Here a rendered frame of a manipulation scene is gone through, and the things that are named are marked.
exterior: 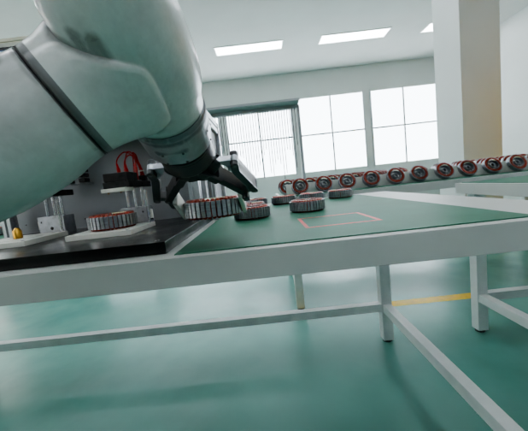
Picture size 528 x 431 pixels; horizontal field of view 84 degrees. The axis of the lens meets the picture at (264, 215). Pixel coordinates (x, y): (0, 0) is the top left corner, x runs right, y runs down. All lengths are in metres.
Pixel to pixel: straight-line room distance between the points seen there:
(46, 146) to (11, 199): 0.05
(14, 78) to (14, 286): 0.42
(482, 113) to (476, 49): 0.71
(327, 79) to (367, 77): 0.93
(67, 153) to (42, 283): 0.36
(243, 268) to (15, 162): 0.33
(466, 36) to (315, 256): 4.10
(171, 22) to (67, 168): 0.14
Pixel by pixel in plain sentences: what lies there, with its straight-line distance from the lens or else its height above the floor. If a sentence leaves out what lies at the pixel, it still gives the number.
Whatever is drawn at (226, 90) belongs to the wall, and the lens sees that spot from 7.49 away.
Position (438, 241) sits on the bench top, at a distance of 0.55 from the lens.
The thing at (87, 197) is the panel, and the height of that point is 0.87.
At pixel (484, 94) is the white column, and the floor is 1.58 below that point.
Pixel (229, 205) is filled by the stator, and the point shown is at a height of 0.82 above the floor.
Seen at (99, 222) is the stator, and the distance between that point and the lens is 0.78.
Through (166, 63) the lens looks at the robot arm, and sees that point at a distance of 0.28.
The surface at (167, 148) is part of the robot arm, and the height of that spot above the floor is 0.90.
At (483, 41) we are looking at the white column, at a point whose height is 2.15.
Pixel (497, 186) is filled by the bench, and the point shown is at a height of 0.73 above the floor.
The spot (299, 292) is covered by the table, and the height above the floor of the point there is 0.13.
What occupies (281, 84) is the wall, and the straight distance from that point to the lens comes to 7.50.
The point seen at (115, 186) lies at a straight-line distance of 0.86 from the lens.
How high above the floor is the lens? 0.85
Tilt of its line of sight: 6 degrees down
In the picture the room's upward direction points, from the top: 6 degrees counter-clockwise
